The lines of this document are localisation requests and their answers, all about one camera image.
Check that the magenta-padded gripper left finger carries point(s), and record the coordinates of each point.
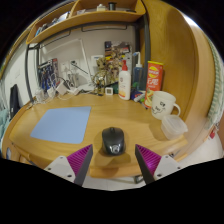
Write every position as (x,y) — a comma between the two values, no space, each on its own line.
(63,166)

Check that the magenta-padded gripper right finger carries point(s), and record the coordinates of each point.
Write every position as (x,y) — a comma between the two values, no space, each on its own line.
(163,165)

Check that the black computer mouse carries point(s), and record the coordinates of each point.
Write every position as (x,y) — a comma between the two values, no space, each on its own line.
(113,140)

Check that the light blue mouse pad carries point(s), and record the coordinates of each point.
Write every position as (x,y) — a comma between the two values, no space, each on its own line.
(63,125)

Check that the white mug with print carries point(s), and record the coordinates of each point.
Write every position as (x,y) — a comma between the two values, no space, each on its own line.
(161,104)

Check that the teal bedding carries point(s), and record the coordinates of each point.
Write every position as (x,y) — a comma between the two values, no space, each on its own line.
(3,123)

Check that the white power strip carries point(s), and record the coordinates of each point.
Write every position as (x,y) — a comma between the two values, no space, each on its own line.
(74,91)

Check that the white charger block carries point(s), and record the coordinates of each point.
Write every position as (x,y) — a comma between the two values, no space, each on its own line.
(61,88)

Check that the black bag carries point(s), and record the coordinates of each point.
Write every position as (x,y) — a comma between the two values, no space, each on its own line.
(14,101)

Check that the red chips can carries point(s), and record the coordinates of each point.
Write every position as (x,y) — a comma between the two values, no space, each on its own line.
(153,81)

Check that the small white desk clock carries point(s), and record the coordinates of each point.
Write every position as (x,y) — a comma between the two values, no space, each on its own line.
(108,91)

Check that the white pump bottle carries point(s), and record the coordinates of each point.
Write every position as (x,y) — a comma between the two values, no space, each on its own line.
(124,85)

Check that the dark green round box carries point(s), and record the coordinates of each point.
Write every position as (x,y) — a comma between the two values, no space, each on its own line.
(115,87)

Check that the blue model kit box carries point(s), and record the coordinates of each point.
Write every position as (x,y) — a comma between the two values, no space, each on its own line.
(47,75)

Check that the brown tree figure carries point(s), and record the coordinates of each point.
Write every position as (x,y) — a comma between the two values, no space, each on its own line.
(103,71)

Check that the colourful printed box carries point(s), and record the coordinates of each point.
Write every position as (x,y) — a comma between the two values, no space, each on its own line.
(115,46)

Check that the wooden shelf unit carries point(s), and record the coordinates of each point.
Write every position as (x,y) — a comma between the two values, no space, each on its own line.
(86,16)

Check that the white wall socket panel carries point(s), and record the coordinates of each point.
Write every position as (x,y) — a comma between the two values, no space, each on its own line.
(70,65)

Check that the white wall device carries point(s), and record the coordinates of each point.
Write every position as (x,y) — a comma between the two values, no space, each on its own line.
(96,60)

